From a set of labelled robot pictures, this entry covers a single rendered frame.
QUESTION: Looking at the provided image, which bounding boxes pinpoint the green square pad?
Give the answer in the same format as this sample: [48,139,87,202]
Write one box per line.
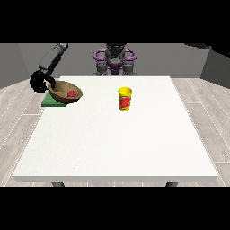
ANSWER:
[40,91,68,108]

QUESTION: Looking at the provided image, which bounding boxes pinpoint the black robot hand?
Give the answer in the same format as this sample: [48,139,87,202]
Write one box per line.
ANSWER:
[29,69,57,94]

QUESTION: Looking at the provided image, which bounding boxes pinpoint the grey robot trunk purple rings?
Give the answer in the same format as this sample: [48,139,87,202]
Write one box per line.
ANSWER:
[91,43,139,77]

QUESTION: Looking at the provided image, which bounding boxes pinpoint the yellow cup with melon print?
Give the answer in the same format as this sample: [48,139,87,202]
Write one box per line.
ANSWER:
[118,86,133,112]

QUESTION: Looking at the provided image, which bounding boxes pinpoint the brown wooden bowl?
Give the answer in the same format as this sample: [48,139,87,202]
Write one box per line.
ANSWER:
[47,80,84,105]

